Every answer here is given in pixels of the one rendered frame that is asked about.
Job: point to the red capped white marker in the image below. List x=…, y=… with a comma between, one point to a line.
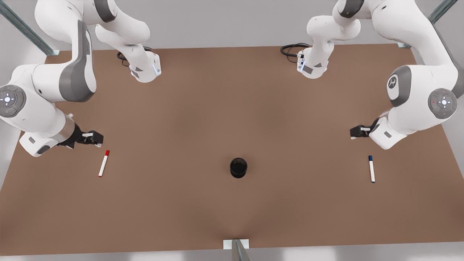
x=103, y=163

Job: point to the blue capped white marker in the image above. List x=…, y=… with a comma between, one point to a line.
x=371, y=169

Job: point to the silver frame post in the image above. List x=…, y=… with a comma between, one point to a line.
x=433, y=18
x=237, y=248
x=25, y=30

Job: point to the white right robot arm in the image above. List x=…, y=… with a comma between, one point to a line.
x=43, y=83

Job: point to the black cylindrical pen cup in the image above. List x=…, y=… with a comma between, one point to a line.
x=238, y=167

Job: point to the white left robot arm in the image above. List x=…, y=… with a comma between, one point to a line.
x=417, y=94

